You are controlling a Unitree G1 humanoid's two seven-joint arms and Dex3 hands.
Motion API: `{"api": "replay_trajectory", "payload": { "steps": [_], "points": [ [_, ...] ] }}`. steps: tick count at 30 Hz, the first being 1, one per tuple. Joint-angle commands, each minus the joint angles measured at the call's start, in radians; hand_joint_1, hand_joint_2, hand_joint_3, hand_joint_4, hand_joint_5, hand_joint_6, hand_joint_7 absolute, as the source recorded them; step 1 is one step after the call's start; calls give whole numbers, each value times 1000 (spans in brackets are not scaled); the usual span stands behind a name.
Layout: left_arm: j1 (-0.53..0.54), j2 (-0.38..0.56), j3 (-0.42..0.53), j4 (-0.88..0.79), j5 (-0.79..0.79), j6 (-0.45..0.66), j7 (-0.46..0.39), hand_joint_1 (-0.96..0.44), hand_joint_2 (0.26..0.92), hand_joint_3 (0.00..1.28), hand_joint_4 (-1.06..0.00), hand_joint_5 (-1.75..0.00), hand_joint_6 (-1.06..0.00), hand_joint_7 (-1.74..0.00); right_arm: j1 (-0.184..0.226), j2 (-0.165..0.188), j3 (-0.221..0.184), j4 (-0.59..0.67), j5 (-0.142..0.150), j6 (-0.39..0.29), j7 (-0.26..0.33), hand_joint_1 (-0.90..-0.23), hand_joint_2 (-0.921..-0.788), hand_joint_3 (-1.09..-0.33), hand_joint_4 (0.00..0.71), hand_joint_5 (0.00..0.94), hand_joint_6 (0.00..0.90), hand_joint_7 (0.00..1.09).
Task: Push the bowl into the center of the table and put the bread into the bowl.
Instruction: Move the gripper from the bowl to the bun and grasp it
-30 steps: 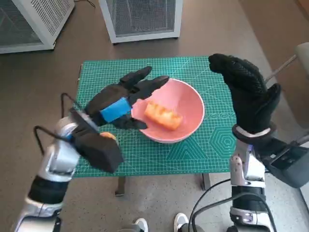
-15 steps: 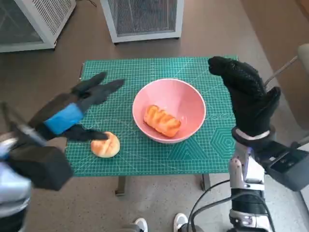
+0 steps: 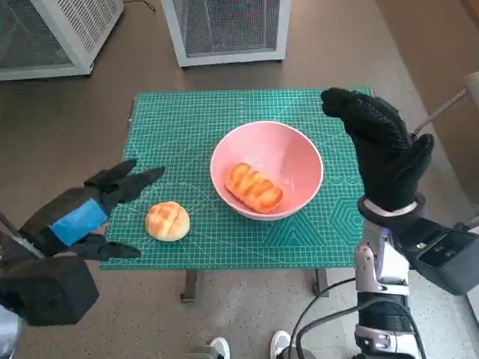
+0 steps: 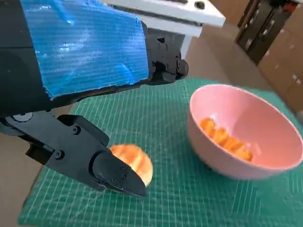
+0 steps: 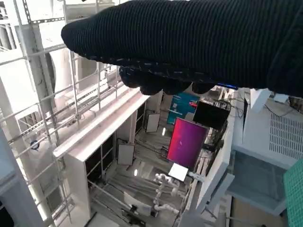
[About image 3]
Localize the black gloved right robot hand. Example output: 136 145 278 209
320 87 435 216

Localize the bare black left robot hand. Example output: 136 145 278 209
18 159 166 263

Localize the round toy bread bun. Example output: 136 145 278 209
144 201 191 243

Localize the pink bowl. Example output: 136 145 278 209
209 121 325 221

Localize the long braided toy bread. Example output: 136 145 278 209
225 162 284 215

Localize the beige chair with metal leg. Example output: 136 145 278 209
411 70 479 138

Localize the dark metal table leg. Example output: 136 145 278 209
179 269 199 303
312 267 330 298

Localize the green cutting mat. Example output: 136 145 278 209
99 88 375 271

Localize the white flat board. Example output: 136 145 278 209
466 287 479 330

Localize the white cabinet with slotted panel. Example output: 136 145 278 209
0 0 125 82

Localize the white mesh front cabinet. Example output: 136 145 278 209
160 0 291 68

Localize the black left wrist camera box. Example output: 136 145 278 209
0 256 101 328

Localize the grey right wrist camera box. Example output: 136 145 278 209
407 218 479 296

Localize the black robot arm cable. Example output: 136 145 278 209
287 276 360 359

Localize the thin black floor cable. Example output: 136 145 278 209
123 0 162 12

